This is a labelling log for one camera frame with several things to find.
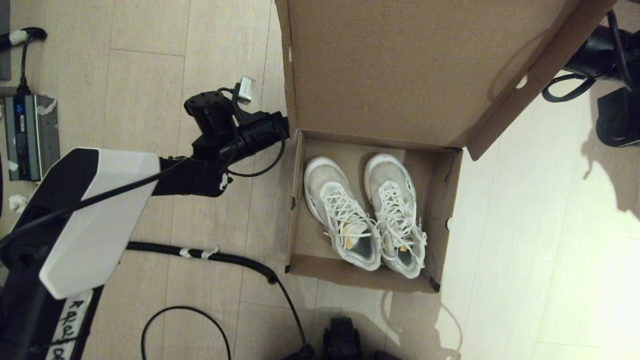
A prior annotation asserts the white mesh lace-up sneaker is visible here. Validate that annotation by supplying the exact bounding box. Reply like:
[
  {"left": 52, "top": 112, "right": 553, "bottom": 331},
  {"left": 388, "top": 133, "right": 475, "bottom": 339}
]
[
  {"left": 364, "top": 153, "right": 428, "bottom": 279},
  {"left": 304, "top": 156, "right": 383, "bottom": 272}
]

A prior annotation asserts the brown cardboard shoe box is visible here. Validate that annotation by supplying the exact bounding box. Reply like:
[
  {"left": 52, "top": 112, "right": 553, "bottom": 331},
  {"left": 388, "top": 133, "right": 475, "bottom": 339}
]
[{"left": 275, "top": 0, "right": 618, "bottom": 294}]

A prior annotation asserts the grey power supply unit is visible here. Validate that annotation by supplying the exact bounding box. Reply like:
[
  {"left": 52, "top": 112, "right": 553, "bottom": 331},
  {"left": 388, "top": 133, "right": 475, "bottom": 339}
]
[{"left": 4, "top": 94, "right": 61, "bottom": 182}]

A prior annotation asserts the dark grey panel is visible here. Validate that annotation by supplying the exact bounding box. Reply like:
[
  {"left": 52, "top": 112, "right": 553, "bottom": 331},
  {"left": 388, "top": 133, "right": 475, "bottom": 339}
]
[{"left": 0, "top": 0, "right": 11, "bottom": 81}]

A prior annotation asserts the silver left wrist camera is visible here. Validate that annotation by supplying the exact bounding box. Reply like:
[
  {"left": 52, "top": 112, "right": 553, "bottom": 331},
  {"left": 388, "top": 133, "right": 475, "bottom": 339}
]
[{"left": 235, "top": 76, "right": 257, "bottom": 106}]

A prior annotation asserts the black coiled cable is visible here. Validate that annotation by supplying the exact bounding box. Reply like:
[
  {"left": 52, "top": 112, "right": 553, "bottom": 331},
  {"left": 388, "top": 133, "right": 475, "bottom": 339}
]
[{"left": 125, "top": 241, "right": 315, "bottom": 360}]

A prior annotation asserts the thin black cable loop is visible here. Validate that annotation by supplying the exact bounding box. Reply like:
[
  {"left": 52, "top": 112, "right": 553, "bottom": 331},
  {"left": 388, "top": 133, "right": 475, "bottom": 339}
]
[{"left": 141, "top": 306, "right": 232, "bottom": 360}]

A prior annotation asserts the black cable with white tape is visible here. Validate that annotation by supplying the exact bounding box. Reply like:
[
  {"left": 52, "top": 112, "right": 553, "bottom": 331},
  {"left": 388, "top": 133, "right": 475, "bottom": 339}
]
[{"left": 0, "top": 27, "right": 48, "bottom": 96}]

